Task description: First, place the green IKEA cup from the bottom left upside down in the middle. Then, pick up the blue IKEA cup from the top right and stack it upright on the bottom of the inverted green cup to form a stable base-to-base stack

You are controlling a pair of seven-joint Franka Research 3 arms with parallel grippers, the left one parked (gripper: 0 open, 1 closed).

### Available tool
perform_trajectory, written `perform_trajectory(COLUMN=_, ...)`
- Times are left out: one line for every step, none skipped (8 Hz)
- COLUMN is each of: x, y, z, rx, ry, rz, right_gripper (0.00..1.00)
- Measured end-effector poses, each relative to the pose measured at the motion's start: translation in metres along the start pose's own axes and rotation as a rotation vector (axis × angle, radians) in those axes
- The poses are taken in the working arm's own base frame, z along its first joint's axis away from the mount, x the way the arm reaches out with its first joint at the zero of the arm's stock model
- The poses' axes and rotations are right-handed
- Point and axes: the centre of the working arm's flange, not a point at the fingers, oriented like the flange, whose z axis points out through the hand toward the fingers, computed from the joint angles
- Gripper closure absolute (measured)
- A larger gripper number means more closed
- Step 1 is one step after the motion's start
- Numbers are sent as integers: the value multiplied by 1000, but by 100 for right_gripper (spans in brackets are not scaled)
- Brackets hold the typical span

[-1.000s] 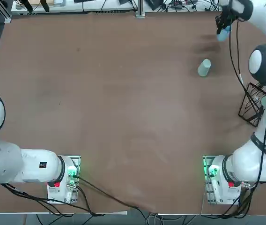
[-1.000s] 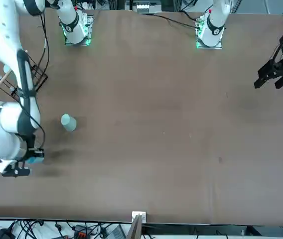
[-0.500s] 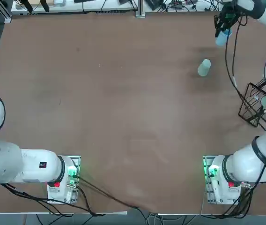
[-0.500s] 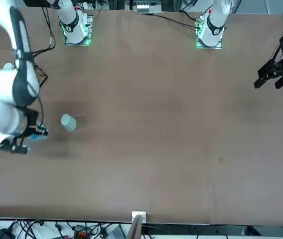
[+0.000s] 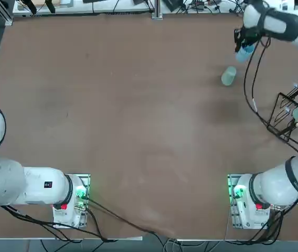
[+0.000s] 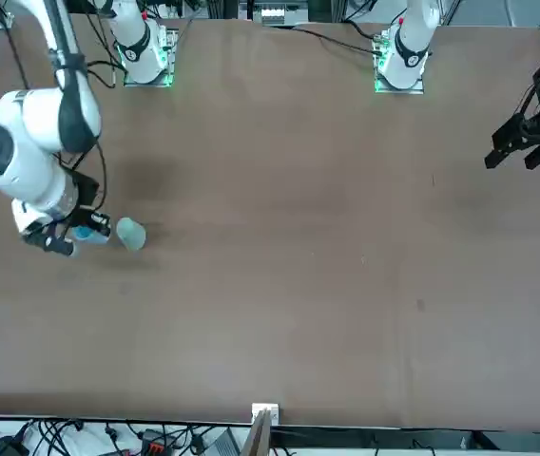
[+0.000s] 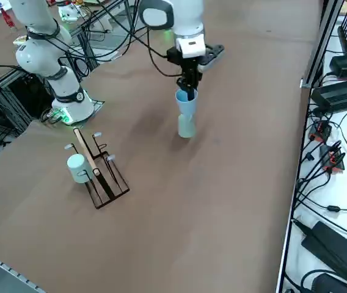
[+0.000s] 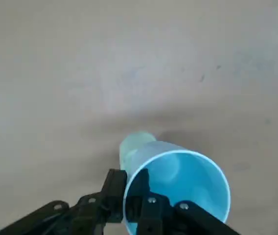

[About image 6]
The white power strip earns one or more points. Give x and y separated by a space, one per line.
272 14

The aluminium profile post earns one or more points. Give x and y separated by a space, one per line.
260 432

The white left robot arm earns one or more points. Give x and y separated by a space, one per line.
410 52

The pale green plastic cup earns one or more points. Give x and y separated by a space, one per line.
131 233

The light blue plastic cup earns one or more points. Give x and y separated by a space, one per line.
84 234

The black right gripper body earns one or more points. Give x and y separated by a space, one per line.
82 216

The silver corner bracket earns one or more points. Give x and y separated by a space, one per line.
4 20

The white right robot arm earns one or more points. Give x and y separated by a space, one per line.
37 166

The black orange power plug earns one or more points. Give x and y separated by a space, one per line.
156 446

